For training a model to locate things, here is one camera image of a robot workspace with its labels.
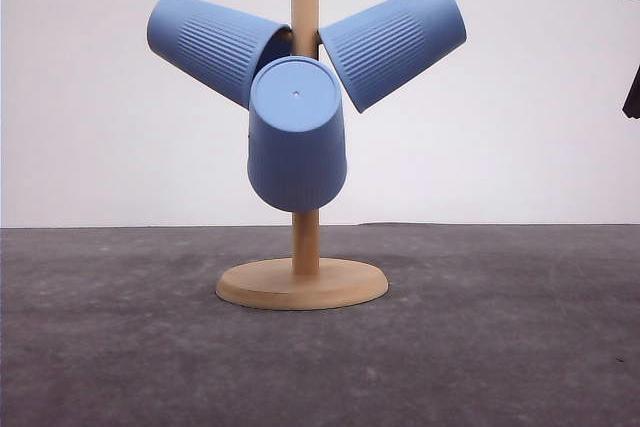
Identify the blue ribbed cup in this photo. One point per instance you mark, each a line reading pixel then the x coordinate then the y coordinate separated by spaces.
pixel 381 48
pixel 219 47
pixel 297 150

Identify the blue ribbed cup front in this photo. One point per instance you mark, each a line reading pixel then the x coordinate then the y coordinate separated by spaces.
pixel 297 150

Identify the wooden mug tree stand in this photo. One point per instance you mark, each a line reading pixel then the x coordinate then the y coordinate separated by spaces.
pixel 306 282

